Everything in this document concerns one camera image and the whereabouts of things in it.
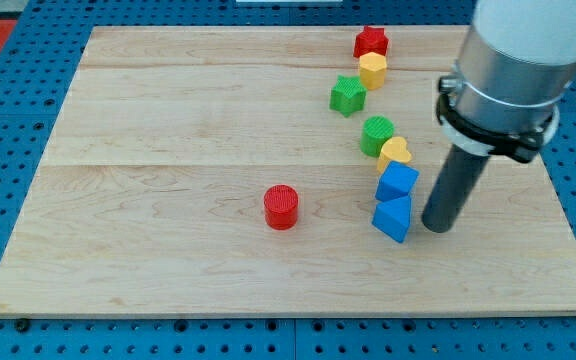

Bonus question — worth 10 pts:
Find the light wooden board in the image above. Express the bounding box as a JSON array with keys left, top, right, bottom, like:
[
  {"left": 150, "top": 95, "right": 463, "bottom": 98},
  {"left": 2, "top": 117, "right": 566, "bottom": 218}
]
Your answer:
[{"left": 0, "top": 26, "right": 576, "bottom": 319}]

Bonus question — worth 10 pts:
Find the red cylinder block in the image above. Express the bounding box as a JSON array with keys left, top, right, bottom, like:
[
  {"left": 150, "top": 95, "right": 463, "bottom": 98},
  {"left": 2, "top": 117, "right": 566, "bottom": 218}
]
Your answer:
[{"left": 263, "top": 184, "right": 299, "bottom": 230}]

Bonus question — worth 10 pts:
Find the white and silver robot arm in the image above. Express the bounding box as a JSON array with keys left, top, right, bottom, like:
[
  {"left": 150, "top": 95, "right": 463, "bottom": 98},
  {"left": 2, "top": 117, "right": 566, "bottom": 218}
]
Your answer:
[{"left": 436, "top": 0, "right": 576, "bottom": 163}]

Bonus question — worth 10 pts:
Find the green cylinder block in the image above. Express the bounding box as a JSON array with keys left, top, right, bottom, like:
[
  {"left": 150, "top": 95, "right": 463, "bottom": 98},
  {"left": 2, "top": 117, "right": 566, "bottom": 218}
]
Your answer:
[{"left": 360, "top": 116, "right": 395, "bottom": 157}]

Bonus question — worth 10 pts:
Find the blue cube block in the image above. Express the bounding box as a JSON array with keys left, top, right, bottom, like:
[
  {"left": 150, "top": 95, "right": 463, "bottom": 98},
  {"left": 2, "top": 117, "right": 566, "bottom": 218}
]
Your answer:
[{"left": 375, "top": 161, "right": 419, "bottom": 201}]

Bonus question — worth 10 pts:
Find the yellow hexagon block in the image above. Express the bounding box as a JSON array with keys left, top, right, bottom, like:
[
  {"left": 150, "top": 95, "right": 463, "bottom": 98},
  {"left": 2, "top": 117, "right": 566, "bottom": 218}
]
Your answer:
[{"left": 359, "top": 52, "right": 388, "bottom": 90}]

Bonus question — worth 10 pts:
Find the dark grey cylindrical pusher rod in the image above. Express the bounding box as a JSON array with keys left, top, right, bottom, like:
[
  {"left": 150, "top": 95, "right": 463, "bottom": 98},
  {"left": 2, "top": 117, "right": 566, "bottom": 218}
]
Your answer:
[{"left": 421, "top": 145, "right": 490, "bottom": 233}]

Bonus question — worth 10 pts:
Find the black clamp ring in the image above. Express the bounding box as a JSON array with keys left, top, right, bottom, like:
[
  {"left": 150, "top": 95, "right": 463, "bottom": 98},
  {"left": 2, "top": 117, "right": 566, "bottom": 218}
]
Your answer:
[{"left": 435, "top": 74, "right": 555, "bottom": 165}]

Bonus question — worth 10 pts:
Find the blue triangle block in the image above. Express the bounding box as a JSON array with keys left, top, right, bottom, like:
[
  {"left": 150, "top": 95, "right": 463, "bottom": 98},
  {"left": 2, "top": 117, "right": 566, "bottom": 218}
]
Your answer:
[{"left": 372, "top": 196, "right": 412, "bottom": 243}]

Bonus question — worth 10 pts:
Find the green star block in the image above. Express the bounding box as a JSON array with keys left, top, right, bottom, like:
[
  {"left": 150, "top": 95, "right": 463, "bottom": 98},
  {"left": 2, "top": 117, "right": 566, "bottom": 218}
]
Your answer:
[{"left": 329, "top": 75, "right": 367, "bottom": 117}]

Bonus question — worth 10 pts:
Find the red star block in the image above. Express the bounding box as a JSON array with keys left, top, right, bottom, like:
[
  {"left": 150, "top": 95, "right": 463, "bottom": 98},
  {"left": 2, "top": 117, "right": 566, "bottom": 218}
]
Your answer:
[{"left": 353, "top": 26, "right": 389, "bottom": 58}]

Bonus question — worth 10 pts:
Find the yellow heart block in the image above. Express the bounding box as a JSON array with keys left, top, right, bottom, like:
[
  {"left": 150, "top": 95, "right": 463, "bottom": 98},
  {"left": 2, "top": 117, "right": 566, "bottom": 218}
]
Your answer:
[{"left": 376, "top": 136, "right": 412, "bottom": 173}]

